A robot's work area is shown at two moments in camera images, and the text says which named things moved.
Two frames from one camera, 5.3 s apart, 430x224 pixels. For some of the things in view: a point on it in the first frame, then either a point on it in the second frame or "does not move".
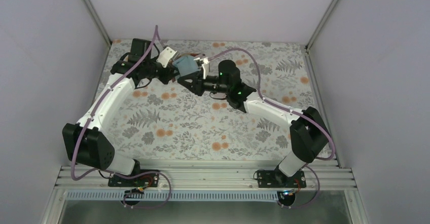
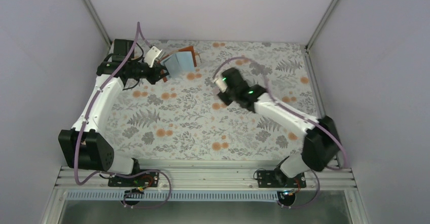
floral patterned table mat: [169, 120] does not move
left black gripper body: [164, 78] → [151, 78]
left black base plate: [148, 181] does not move
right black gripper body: [200, 88] → [231, 96]
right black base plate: [277, 179] does not move
